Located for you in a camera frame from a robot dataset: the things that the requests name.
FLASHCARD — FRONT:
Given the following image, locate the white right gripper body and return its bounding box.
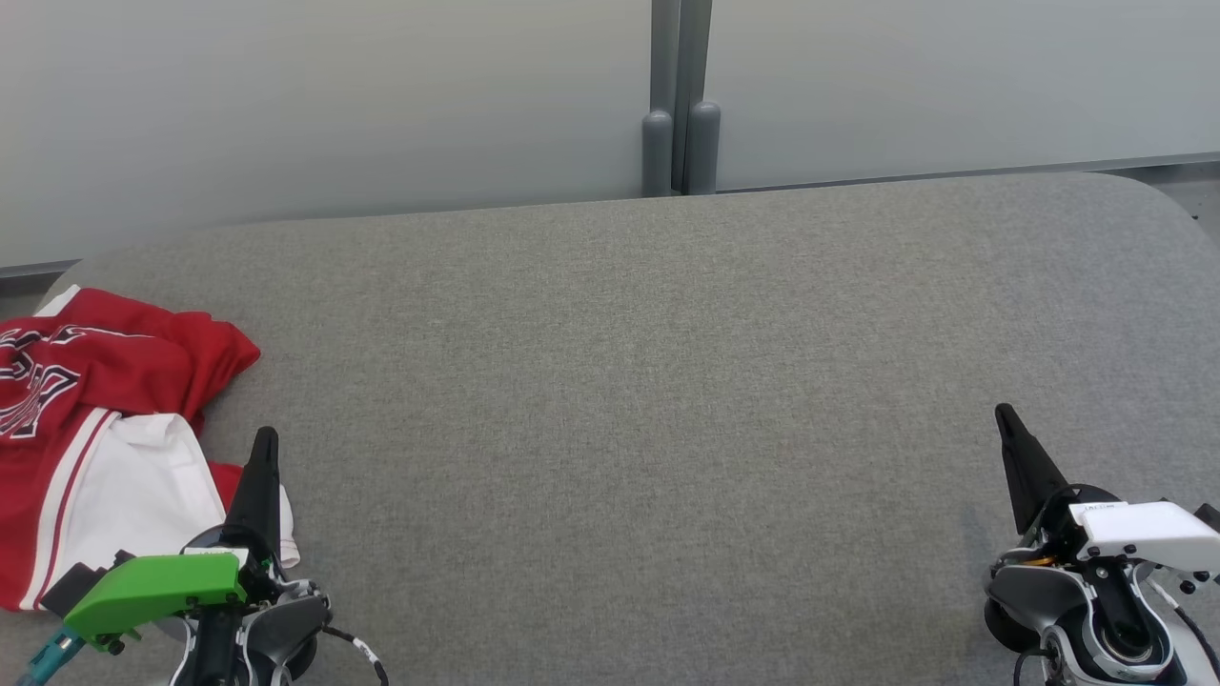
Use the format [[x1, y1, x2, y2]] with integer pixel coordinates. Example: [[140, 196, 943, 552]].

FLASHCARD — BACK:
[[1034, 488, 1220, 573]]

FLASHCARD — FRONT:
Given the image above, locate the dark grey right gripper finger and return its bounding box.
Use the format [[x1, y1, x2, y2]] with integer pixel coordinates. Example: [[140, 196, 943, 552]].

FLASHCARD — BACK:
[[995, 403, 1071, 535]]

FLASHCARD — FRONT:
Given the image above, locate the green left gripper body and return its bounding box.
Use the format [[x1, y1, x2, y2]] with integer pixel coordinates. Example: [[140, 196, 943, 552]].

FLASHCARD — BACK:
[[62, 548, 282, 652]]

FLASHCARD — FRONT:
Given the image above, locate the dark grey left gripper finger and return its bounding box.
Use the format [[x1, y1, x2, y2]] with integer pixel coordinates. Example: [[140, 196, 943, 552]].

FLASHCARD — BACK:
[[224, 427, 283, 563]]

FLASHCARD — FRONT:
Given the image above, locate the red basketball jersey white trim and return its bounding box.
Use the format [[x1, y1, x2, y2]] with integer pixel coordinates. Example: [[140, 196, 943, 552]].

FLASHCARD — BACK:
[[0, 286, 299, 613]]

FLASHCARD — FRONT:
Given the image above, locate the teal left camera connector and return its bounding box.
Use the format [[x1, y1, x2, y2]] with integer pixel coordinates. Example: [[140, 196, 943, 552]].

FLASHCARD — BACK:
[[13, 629, 85, 686]]

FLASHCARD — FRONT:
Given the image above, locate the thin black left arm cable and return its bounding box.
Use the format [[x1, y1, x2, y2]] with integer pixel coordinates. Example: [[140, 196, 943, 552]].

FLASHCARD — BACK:
[[322, 622, 390, 686]]

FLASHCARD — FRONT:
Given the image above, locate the grey baseboard rail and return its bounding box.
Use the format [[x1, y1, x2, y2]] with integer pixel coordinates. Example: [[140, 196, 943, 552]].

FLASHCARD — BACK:
[[715, 152, 1220, 193]]

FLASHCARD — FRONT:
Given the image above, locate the short grey round post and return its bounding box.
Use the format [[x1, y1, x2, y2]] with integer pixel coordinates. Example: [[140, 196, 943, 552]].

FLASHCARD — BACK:
[[686, 100, 722, 196], [641, 110, 674, 198]]

